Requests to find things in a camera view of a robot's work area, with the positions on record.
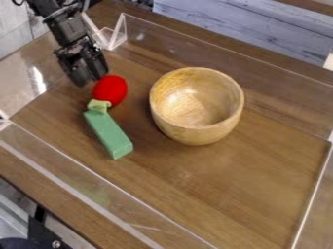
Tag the clear acrylic corner bracket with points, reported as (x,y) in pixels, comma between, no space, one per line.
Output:
(108,37)

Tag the green rectangular block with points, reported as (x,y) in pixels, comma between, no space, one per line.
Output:
(109,134)

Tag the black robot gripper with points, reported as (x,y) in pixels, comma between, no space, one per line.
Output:
(79,55)

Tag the red plush strawberry toy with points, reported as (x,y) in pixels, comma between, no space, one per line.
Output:
(108,93)

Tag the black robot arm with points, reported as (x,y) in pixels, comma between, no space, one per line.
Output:
(34,4)

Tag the clear acrylic tray wall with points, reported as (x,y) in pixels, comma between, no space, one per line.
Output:
(254,191)

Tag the wooden bowl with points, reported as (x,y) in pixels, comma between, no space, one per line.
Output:
(196,103)

